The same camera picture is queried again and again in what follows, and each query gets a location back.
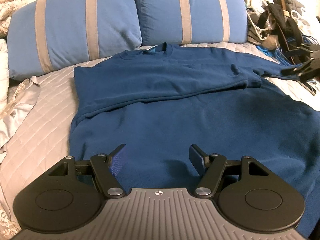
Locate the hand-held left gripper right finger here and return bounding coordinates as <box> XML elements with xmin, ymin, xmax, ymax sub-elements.
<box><xmin>189</xmin><ymin>144</ymin><xmax>269</xmax><ymax>199</ymax></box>

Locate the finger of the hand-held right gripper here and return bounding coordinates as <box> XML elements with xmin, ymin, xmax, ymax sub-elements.
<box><xmin>299</xmin><ymin>44</ymin><xmax>320</xmax><ymax>58</ymax></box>
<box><xmin>280</xmin><ymin>59</ymin><xmax>320</xmax><ymax>83</ymax></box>

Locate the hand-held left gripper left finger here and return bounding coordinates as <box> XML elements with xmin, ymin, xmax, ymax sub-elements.
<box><xmin>49</xmin><ymin>144</ymin><xmax>127</xmax><ymax>199</ymax></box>

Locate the blue sweatshirt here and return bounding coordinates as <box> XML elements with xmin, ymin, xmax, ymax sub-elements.
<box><xmin>69</xmin><ymin>42</ymin><xmax>320</xmax><ymax>240</ymax></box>

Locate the tan plush toy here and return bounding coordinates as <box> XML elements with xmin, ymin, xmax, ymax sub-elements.
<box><xmin>262</xmin><ymin>36</ymin><xmax>279</xmax><ymax>49</ymax></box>

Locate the bright blue cloth scrap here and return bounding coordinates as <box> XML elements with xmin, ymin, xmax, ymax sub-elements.
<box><xmin>257</xmin><ymin>45</ymin><xmax>273</xmax><ymax>55</ymax></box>

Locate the dark quilted bag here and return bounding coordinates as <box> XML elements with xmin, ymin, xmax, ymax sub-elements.
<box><xmin>272</xmin><ymin>0</ymin><xmax>310</xmax><ymax>25</ymax></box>

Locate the striped canvas tote bag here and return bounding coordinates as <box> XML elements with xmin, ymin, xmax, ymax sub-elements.
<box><xmin>246</xmin><ymin>17</ymin><xmax>269</xmax><ymax>45</ymax></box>

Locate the clear plastic wrap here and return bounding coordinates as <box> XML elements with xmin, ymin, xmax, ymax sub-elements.
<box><xmin>250</xmin><ymin>0</ymin><xmax>267</xmax><ymax>13</ymax></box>

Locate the grey quilted bedspread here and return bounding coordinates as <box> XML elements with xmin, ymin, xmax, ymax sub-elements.
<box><xmin>0</xmin><ymin>41</ymin><xmax>320</xmax><ymax>230</ymax></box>

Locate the grey satin cloth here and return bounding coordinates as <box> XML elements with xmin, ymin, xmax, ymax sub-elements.
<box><xmin>0</xmin><ymin>79</ymin><xmax>42</xmax><ymax>163</ymax></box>

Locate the blue grey-striped pillow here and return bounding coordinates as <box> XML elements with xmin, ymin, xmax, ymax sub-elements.
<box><xmin>134</xmin><ymin>0</ymin><xmax>248</xmax><ymax>47</ymax></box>
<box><xmin>7</xmin><ymin>0</ymin><xmax>143</xmax><ymax>80</ymax></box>

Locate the white lace blanket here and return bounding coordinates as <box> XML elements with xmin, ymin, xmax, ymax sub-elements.
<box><xmin>0</xmin><ymin>0</ymin><xmax>27</xmax><ymax>38</ymax></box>

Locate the black webbing strap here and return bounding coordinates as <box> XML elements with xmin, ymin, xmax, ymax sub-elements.
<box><xmin>287</xmin><ymin>17</ymin><xmax>304</xmax><ymax>53</ymax></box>

